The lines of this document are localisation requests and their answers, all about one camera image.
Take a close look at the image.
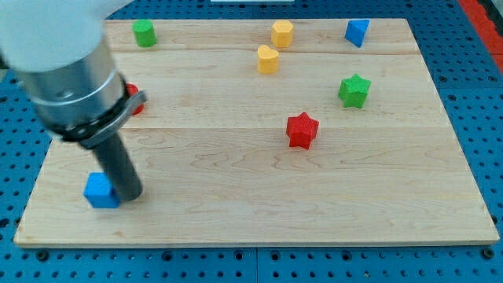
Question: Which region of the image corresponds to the red round block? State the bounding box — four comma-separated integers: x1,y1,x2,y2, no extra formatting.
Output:
126,83,145,116

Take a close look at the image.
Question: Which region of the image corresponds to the blue cube block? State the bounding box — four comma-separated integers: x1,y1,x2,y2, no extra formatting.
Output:
83,172,120,208

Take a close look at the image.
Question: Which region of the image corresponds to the yellow hexagon block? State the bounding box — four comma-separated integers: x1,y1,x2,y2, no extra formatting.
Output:
270,20,294,48

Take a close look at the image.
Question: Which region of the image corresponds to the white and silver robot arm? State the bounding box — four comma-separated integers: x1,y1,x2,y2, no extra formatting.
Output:
1,0,146,149

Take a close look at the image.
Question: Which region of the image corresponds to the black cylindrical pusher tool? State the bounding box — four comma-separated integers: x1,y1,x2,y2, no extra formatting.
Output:
92,133,143,202

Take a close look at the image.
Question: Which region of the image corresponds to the wooden board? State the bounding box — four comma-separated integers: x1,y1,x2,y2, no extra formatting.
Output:
14,19,499,248

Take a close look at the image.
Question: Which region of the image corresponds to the yellow heart block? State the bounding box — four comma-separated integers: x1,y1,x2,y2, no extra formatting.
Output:
257,45,279,74

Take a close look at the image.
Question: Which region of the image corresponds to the green star block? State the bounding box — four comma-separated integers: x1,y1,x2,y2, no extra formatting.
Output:
338,74,372,108

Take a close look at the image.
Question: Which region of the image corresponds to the blue triangle block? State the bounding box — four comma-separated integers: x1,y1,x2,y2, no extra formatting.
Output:
344,19,370,48

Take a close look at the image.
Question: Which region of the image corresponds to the green cylinder block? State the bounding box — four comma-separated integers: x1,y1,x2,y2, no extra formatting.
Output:
132,19,157,48

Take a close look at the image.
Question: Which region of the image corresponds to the red star block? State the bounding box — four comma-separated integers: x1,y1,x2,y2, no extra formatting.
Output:
286,112,319,149

